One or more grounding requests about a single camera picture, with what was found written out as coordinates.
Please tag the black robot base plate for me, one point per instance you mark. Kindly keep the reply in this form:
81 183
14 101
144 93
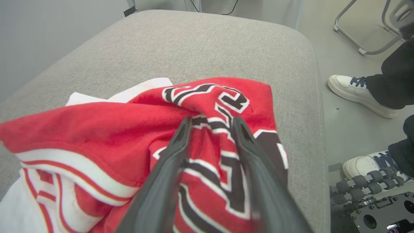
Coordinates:
388 212

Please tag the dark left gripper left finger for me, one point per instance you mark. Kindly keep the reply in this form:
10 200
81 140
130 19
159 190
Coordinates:
155 200

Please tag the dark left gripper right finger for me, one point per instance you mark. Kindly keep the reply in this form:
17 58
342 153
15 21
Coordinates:
271 200

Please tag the grey tubular metal chair frame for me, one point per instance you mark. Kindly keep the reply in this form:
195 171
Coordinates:
349 39

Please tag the red Bulls 23 jersey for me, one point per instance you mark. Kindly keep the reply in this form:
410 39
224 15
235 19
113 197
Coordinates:
97 129

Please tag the grey roller robot wheel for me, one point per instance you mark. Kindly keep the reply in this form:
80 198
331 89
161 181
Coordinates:
359 182

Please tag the dark grey blurred object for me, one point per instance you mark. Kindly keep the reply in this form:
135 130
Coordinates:
402 17

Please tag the black partition foot bracket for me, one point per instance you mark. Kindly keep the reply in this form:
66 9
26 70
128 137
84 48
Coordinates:
129 11

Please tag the black trouser leg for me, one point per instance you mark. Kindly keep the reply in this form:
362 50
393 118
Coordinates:
406 149
394 84

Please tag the white sneaker with navy laces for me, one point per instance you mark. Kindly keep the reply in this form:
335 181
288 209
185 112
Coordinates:
352 92
359 165

